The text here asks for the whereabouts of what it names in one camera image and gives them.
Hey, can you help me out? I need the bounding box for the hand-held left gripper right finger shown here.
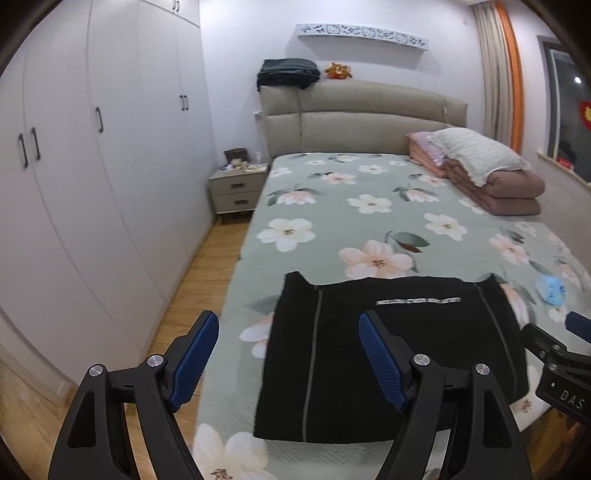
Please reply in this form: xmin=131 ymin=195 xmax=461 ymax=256
xmin=359 ymin=310 xmax=544 ymax=480

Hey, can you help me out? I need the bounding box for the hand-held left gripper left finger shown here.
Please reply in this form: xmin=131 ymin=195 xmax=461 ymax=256
xmin=46 ymin=310 xmax=221 ymax=480

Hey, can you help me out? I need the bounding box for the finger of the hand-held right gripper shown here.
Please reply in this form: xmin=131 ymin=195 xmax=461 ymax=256
xmin=521 ymin=322 xmax=583 ymax=366
xmin=566 ymin=311 xmax=591 ymax=345

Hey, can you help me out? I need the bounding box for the black jacket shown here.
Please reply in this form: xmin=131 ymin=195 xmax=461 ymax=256
xmin=253 ymin=271 xmax=531 ymax=445

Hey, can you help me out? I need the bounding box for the blue face mask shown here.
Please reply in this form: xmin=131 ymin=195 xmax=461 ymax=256
xmin=538 ymin=276 xmax=568 ymax=306

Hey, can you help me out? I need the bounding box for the folded pink quilt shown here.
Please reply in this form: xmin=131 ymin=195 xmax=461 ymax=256
xmin=442 ymin=157 xmax=546 ymax=217

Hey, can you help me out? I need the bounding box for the bed with floral green sheet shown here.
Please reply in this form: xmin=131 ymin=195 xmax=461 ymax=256
xmin=191 ymin=152 xmax=591 ymax=480

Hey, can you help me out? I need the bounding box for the beige nightstand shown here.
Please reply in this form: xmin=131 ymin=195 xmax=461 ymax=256
xmin=209 ymin=164 xmax=270 ymax=225

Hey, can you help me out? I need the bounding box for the white wardrobe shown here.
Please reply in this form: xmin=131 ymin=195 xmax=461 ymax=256
xmin=0 ymin=0 xmax=219 ymax=385

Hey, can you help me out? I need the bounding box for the white textured pillow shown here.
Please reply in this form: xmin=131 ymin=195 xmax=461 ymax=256
xmin=425 ymin=128 xmax=532 ymax=185

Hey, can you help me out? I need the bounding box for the window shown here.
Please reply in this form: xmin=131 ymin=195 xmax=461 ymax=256
xmin=537 ymin=34 xmax=591 ymax=184

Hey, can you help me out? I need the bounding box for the pink pillow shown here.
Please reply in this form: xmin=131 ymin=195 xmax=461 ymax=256
xmin=405 ymin=131 xmax=447 ymax=179

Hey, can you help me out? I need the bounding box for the beige padded headboard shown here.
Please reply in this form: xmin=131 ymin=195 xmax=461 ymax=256
xmin=259 ymin=79 xmax=470 ymax=160

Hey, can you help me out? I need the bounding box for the orange curtain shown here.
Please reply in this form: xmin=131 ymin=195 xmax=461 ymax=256
xmin=495 ymin=0 xmax=525 ymax=153

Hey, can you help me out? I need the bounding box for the beige curtain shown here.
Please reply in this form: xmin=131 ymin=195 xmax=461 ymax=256
xmin=473 ymin=2 xmax=513 ymax=148

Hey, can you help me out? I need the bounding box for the orange plush toy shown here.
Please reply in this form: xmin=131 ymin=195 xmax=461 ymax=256
xmin=324 ymin=61 xmax=355 ymax=80

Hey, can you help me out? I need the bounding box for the dark green folded cloth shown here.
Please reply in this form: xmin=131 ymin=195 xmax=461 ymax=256
xmin=257 ymin=58 xmax=321 ymax=90

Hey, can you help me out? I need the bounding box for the white decorated wall shelf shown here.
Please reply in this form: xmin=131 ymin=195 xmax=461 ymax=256
xmin=296 ymin=23 xmax=431 ymax=51

